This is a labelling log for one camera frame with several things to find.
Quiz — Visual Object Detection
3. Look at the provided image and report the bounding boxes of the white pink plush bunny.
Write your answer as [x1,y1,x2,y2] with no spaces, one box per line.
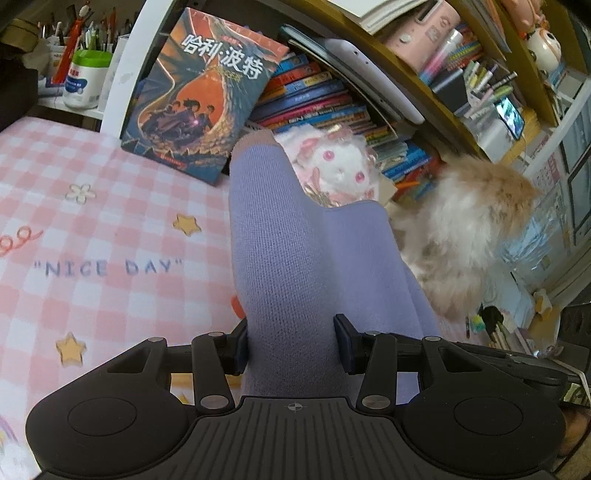
[274,124,385,209]

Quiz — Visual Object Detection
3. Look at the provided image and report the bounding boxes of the smartphone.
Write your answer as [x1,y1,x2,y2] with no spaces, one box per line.
[494,95,527,140]

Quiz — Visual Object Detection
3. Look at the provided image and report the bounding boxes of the white shelf post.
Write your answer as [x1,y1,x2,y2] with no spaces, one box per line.
[99,0,184,139]

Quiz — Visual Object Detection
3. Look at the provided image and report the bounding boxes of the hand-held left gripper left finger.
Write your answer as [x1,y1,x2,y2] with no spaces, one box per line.
[106,318,250,414]

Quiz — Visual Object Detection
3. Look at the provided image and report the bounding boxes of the bunch of pens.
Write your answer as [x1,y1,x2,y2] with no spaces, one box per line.
[39,4,134,52]

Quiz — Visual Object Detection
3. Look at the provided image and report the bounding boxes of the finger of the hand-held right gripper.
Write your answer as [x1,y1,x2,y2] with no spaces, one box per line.
[455,343,570,400]

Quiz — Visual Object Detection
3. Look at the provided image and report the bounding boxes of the purple and tan sweater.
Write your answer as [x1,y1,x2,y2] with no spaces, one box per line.
[228,129,445,403]

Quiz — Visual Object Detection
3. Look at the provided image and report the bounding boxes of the blue orange fantasy book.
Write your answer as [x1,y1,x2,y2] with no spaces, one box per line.
[121,7,291,187]

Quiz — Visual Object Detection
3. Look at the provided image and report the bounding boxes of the red tassel ornament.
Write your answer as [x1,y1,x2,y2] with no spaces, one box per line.
[51,2,91,86]

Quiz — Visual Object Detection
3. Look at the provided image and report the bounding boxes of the pastel marker pens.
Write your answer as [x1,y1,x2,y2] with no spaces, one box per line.
[418,28,519,94]

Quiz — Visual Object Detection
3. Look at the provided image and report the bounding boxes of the white carton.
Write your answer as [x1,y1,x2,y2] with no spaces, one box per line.
[99,34,130,110]

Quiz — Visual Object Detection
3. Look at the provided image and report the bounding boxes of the white canister green lid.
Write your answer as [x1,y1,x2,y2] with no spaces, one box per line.
[63,50,114,110]

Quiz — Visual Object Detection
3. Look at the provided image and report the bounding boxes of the pink instant camera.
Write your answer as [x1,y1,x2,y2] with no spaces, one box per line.
[385,0,463,73]

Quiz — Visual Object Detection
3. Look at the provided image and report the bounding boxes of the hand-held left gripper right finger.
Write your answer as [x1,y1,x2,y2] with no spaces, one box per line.
[334,314,486,413]

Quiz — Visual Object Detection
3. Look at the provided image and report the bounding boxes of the white tablet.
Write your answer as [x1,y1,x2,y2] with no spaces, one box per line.
[281,25,426,126]

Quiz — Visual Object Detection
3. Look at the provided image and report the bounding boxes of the row of colourful books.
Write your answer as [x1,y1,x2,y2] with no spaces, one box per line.
[245,51,445,200]

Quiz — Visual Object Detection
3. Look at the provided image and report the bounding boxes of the fluffy cream cat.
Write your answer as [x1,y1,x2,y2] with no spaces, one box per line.
[388,154,544,324]

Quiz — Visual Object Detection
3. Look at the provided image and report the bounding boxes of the wooden shelf board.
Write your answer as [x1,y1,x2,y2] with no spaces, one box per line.
[277,0,491,160]

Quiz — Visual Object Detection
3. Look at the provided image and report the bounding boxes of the stack of paper notebooks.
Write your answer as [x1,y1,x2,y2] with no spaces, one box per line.
[330,0,435,36]

